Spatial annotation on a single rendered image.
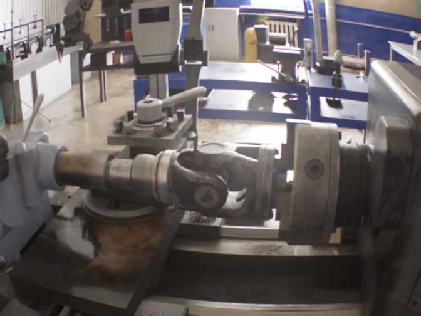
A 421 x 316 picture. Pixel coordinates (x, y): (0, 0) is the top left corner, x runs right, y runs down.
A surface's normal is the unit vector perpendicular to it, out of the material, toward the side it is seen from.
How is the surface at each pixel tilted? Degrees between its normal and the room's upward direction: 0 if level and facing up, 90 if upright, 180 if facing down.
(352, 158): 24
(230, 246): 0
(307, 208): 83
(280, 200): 20
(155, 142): 90
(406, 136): 42
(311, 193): 69
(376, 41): 90
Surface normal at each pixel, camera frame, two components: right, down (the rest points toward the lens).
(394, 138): -0.17, -0.41
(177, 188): -0.51, 0.36
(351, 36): -0.21, 0.40
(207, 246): -0.04, -0.91
